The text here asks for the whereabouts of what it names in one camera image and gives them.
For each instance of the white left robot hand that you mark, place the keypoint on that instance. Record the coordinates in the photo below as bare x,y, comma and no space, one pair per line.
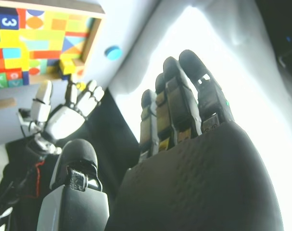
196,180

